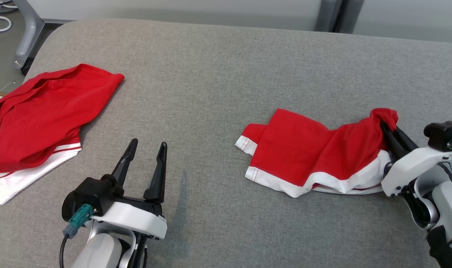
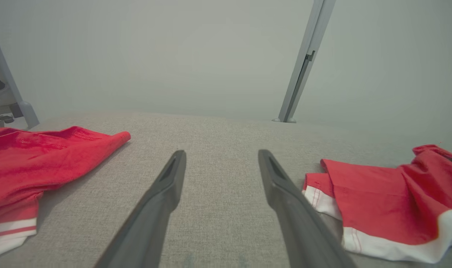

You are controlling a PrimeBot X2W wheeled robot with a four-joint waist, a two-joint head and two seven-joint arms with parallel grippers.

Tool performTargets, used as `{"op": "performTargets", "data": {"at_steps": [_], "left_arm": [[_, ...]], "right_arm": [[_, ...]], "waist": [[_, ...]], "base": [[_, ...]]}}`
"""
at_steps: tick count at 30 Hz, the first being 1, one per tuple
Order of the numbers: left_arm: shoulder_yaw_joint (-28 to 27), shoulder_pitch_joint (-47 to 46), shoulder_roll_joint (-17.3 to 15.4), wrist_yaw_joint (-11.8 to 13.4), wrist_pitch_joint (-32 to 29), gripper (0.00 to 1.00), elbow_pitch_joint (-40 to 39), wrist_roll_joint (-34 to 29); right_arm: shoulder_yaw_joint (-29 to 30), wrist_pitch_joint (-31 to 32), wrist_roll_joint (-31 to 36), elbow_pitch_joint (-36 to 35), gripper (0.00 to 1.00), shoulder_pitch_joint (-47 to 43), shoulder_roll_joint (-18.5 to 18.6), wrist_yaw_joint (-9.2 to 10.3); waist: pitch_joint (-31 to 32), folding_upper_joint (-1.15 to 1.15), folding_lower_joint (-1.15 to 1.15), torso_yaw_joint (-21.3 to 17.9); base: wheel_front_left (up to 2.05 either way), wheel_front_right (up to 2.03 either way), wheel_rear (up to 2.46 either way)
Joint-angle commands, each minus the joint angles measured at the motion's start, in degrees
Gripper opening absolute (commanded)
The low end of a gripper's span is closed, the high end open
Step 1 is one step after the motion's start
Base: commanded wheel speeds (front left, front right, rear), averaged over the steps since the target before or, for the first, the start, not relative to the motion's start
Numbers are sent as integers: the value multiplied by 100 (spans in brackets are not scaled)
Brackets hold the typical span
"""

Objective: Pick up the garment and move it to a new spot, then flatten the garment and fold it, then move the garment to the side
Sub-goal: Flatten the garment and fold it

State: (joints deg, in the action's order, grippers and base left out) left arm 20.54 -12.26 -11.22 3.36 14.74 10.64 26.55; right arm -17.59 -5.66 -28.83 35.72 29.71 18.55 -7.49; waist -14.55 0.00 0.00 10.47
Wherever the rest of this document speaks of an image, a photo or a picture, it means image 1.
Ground red shorts white trim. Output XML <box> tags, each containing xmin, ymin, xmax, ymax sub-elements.
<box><xmin>235</xmin><ymin>108</ymin><xmax>399</xmax><ymax>198</ymax></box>

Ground white looped cable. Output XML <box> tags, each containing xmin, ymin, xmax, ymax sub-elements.
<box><xmin>0</xmin><ymin>0</ymin><xmax>13</xmax><ymax>33</ymax></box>

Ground red basketball jersey white sleeves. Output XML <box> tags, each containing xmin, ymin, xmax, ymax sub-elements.
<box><xmin>0</xmin><ymin>63</ymin><xmax>125</xmax><ymax>205</ymax></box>

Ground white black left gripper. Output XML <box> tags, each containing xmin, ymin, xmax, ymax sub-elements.
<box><xmin>91</xmin><ymin>138</ymin><xmax>168</xmax><ymax>240</ymax></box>

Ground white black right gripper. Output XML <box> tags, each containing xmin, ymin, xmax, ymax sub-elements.
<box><xmin>380</xmin><ymin>122</ymin><xmax>452</xmax><ymax>197</ymax></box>

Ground grey metal stand leg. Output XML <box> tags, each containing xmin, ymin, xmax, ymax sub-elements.
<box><xmin>12</xmin><ymin>0</ymin><xmax>45</xmax><ymax>77</ymax></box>

